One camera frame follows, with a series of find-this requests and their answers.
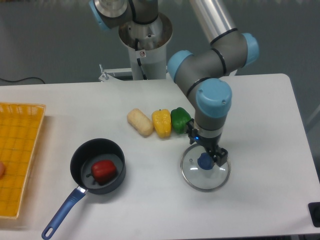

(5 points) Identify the yellow bell pepper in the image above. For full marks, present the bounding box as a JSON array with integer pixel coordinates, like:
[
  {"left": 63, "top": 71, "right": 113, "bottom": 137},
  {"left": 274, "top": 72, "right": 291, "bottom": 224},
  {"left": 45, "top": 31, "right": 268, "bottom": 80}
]
[{"left": 151, "top": 109, "right": 172, "bottom": 139}]

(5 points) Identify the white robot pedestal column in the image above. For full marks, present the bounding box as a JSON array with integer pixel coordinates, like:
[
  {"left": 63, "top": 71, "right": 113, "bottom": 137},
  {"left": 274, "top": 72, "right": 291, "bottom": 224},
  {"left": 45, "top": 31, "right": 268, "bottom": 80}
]
[{"left": 118, "top": 13, "right": 173, "bottom": 80}]

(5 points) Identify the black device at table edge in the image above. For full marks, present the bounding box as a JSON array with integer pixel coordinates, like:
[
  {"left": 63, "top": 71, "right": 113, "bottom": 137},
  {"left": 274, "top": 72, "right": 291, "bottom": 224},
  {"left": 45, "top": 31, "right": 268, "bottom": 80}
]
[{"left": 308, "top": 202, "right": 320, "bottom": 228}]

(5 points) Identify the red bell pepper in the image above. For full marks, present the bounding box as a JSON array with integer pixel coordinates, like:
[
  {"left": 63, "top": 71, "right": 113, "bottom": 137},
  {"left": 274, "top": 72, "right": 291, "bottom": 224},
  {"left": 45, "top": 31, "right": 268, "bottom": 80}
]
[{"left": 86, "top": 159, "right": 117, "bottom": 186}]

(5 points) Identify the white metal base frame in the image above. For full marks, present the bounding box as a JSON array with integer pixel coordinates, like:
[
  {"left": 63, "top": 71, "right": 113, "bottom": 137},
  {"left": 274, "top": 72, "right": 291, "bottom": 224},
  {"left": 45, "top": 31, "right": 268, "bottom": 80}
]
[{"left": 99, "top": 62, "right": 237, "bottom": 82}]

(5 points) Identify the black cable on floor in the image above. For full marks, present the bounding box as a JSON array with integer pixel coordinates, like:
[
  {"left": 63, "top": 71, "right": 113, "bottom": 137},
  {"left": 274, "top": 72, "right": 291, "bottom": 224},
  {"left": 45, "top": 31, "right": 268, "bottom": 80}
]
[{"left": 0, "top": 76, "right": 46, "bottom": 84}]

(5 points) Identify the yellow wicker basket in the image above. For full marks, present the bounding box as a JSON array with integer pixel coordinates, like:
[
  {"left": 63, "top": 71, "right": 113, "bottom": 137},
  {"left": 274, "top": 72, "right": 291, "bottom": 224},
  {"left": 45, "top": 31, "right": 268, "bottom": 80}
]
[{"left": 0, "top": 102, "right": 46, "bottom": 219}]

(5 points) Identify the green bell pepper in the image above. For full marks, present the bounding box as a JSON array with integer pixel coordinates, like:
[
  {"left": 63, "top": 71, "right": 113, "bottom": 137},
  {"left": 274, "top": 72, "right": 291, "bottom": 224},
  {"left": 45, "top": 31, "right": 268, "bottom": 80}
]
[{"left": 170, "top": 107, "right": 191, "bottom": 134}]

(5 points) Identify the glass pot lid blue knob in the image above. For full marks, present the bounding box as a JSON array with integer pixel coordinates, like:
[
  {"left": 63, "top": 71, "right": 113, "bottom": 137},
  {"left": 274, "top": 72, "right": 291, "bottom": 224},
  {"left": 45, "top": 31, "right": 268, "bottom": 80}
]
[{"left": 179, "top": 143, "right": 232, "bottom": 193}]

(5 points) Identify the beige bread loaf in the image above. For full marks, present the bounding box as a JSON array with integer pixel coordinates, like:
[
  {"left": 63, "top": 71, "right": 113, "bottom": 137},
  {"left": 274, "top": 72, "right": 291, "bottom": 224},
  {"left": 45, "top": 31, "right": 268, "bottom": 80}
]
[{"left": 127, "top": 108, "right": 154, "bottom": 137}]

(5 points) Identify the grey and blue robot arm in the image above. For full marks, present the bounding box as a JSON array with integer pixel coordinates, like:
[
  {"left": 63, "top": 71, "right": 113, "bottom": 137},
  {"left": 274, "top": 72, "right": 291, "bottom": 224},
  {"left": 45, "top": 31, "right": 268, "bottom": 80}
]
[{"left": 89, "top": 0, "right": 259, "bottom": 166}]

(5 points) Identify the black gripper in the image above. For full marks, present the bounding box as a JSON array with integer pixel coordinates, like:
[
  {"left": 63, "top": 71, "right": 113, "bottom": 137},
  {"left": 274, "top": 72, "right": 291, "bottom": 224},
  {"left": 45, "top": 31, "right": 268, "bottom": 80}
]
[{"left": 184, "top": 118, "right": 228, "bottom": 167}]

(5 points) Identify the dark saucepan with blue handle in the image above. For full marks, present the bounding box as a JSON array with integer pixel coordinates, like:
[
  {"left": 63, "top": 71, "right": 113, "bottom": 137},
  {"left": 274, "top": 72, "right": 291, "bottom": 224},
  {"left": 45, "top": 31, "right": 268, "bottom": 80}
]
[{"left": 41, "top": 138, "right": 126, "bottom": 240}]

